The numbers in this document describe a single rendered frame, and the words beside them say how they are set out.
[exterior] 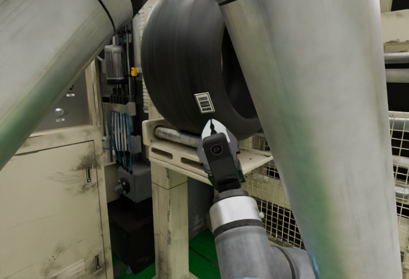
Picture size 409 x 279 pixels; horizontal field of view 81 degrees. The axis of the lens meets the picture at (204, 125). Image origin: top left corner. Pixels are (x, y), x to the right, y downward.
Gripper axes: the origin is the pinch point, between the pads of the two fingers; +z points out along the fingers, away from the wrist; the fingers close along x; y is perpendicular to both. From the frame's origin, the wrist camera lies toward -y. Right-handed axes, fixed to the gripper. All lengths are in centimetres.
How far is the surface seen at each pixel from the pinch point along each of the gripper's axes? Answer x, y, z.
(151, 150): -29.0, 26.4, 20.1
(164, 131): -21.3, 21.1, 22.3
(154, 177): -39, 48, 22
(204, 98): -0.2, -0.1, 8.7
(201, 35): 4.1, -12.1, 17.8
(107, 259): -76, 70, 0
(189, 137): -11.0, 18.6, 13.6
